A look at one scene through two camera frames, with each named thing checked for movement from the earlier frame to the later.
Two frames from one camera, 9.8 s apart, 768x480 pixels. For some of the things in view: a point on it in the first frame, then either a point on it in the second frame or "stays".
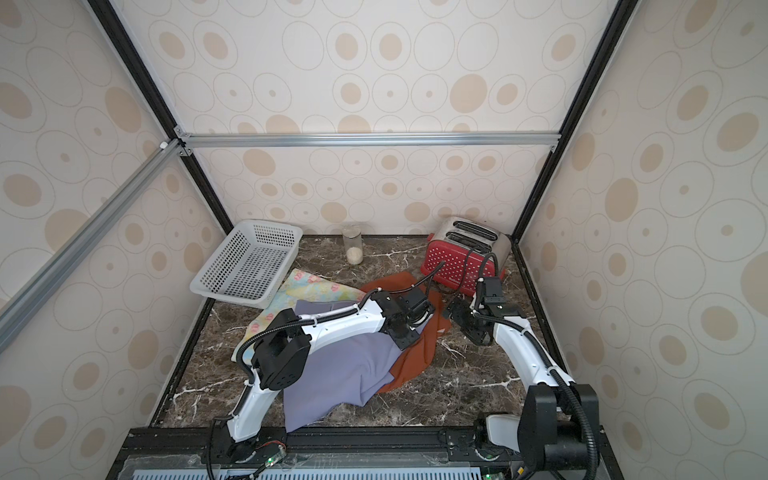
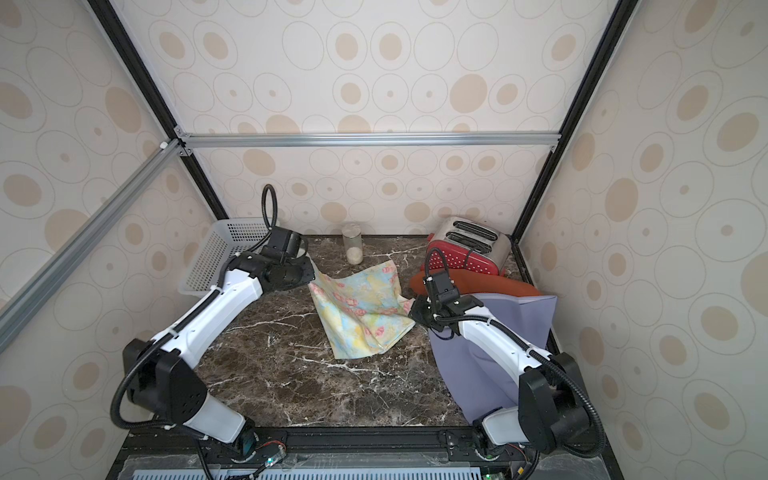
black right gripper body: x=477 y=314 to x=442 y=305
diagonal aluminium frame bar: x=28 y=297 stays
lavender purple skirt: x=345 y=371 to x=476 y=385
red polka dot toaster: x=462 y=251 stays
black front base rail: x=437 y=453 stays
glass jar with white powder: x=353 y=245 stays
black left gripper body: x=405 y=332 to x=300 y=273
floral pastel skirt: x=302 y=286 to x=362 y=310
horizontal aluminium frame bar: x=491 y=139 stays
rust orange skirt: x=417 y=360 to x=470 y=281
